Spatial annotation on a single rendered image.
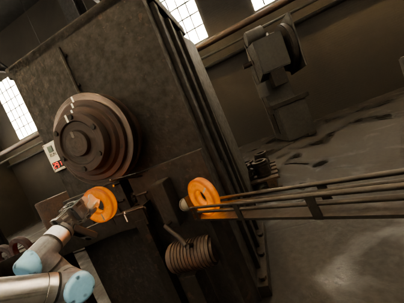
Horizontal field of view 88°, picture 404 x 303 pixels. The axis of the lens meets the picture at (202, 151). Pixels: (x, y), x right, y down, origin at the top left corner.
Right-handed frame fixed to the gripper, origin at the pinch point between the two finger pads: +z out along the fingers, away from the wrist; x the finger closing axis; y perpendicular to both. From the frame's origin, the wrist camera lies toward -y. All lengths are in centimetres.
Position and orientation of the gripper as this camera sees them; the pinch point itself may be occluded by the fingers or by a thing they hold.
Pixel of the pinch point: (97, 200)
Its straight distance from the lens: 104.7
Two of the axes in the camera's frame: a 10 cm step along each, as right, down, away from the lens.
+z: 1.3, -4.2, 9.0
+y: -4.1, -8.5, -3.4
